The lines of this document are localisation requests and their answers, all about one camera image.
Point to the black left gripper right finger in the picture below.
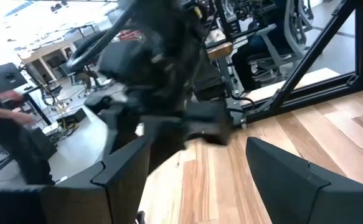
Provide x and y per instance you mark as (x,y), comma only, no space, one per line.
(302,199)

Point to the black floor box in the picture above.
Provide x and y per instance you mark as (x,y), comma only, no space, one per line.
(72,116)

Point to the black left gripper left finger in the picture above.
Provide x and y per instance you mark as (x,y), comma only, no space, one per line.
(75,202)

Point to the grey office chair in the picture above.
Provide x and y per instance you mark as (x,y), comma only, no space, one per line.
(293,37)

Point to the person's hand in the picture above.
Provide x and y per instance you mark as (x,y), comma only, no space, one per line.
(25,119)
(10,95)

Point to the black frame strut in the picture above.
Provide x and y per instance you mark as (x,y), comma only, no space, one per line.
(312,53)

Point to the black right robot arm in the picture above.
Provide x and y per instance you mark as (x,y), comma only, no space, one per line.
(175,40)

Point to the black computer monitor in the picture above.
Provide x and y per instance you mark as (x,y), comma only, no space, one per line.
(3,77)

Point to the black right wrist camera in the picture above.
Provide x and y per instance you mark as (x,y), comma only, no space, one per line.
(98,102)

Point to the black table edge rail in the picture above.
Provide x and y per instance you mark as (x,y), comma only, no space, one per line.
(324,93)

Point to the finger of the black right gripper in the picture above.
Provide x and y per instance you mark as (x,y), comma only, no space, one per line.
(165,146)
(122,127)

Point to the wooden board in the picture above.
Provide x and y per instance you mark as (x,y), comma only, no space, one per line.
(220,51)

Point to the black office chair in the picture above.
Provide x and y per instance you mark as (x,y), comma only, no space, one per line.
(53,93)

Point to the person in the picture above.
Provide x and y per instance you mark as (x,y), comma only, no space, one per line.
(19,149)
(246,65)

